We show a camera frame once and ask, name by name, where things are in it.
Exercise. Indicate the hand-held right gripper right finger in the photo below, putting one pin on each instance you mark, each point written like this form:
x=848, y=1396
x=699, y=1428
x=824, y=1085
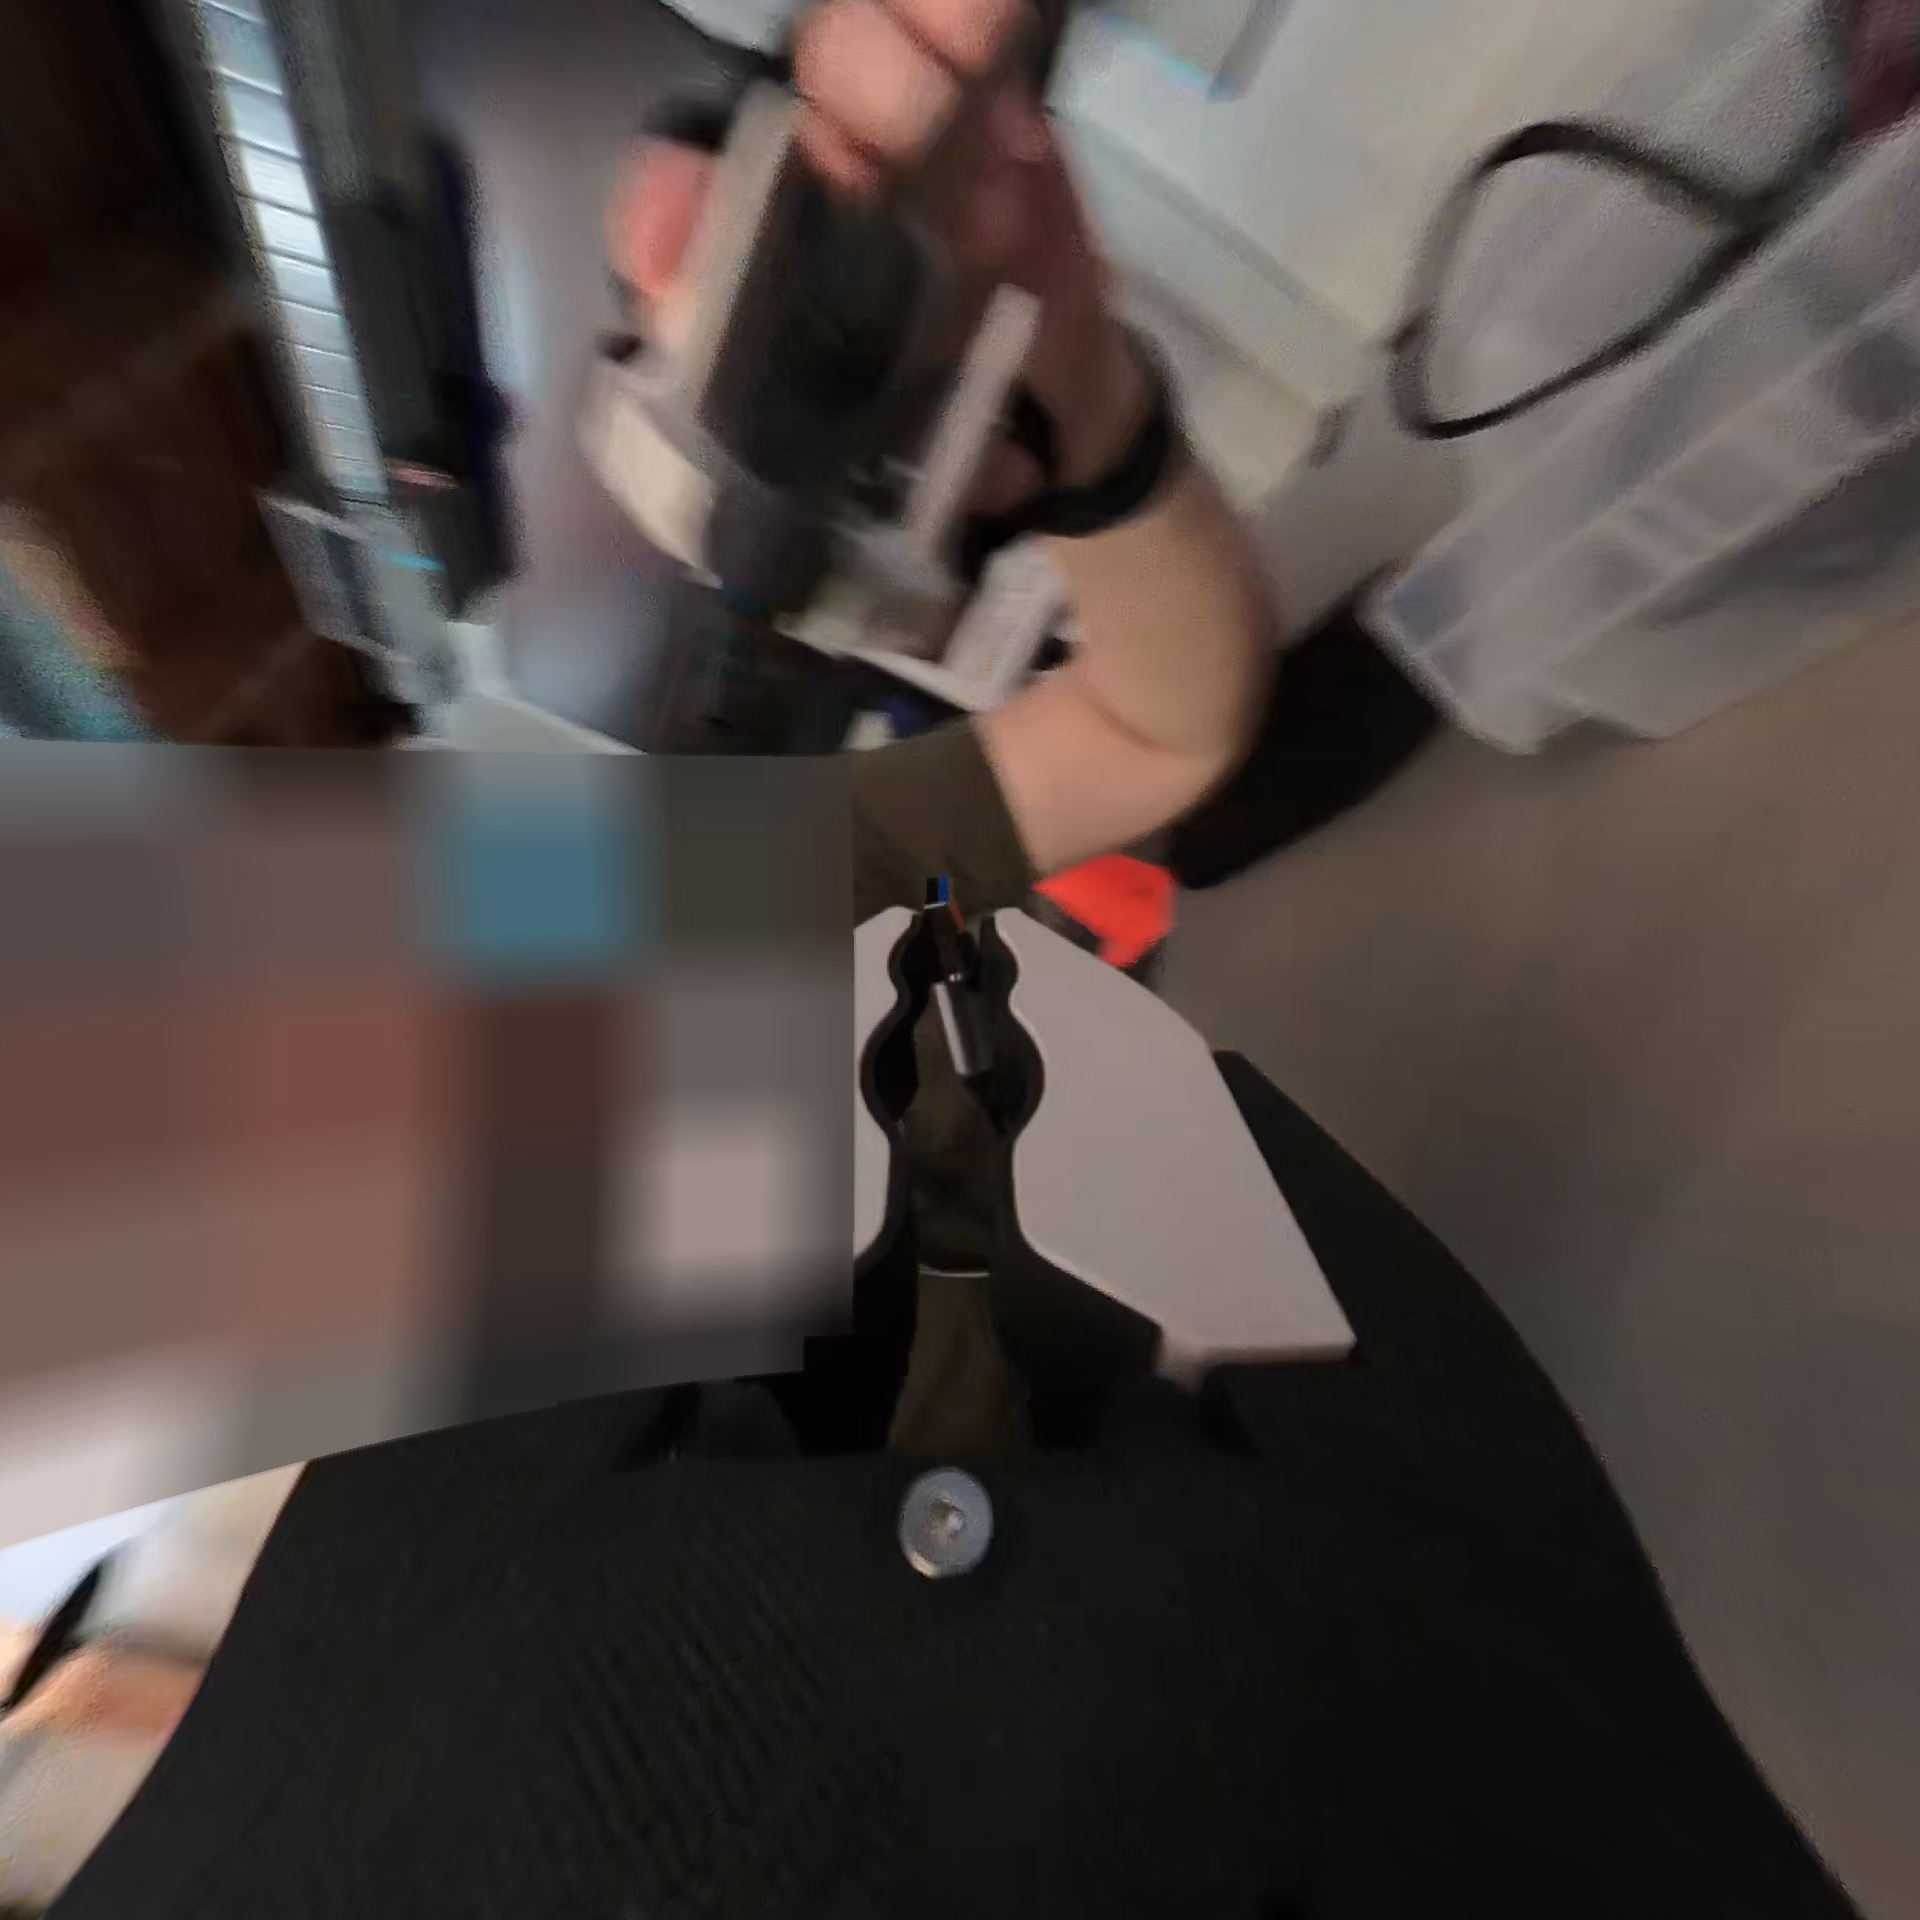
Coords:
x=1170, y=1201

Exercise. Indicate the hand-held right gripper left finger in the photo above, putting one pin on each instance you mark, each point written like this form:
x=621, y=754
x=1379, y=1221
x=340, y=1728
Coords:
x=867, y=968

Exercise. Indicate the clear plastic bin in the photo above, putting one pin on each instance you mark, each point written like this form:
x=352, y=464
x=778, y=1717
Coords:
x=1725, y=524

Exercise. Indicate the person's left forearm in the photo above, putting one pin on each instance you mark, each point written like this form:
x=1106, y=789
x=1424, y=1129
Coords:
x=1154, y=704

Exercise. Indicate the person's left hand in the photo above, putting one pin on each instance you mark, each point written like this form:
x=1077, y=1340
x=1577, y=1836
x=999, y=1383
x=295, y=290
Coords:
x=975, y=105

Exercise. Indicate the orange red flat object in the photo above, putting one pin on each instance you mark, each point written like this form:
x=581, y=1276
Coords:
x=1119, y=909

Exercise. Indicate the black wristband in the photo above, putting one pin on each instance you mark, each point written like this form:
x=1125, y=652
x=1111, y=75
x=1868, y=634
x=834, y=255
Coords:
x=1133, y=450

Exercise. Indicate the black wrist rest pad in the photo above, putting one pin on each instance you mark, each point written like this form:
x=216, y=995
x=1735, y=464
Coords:
x=1321, y=764

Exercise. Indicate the silver ventilation duct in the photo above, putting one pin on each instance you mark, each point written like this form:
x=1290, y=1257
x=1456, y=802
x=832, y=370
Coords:
x=284, y=224

